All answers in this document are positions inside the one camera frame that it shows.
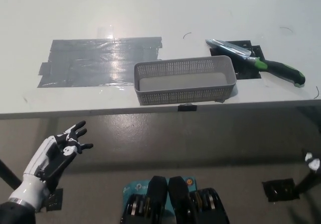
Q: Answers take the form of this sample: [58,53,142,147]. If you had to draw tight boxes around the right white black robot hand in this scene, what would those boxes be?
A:
[304,152,321,172]

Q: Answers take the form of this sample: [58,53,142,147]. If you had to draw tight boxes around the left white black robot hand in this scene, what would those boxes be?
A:
[9,120,94,212]

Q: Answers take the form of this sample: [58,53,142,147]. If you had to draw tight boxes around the garden trowel green black handle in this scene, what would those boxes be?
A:
[205,38,306,88]

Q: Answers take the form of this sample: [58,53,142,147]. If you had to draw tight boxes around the black tape patch on desk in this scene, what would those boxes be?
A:
[210,40,265,80]

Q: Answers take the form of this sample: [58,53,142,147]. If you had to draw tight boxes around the black robot body blocks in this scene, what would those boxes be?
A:
[119,175,230,224]

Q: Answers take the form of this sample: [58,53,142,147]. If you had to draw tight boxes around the black floor tape patch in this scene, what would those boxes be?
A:
[262,178,301,203]
[45,188,64,212]

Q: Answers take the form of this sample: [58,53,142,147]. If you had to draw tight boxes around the teal tp-link box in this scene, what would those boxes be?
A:
[122,176,201,211]

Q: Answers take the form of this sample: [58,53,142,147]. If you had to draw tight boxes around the grey perforated plastic basket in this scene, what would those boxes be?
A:
[133,55,238,106]

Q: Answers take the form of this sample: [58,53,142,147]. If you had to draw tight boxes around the large grey duct tape patch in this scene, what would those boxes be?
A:
[37,36,165,88]

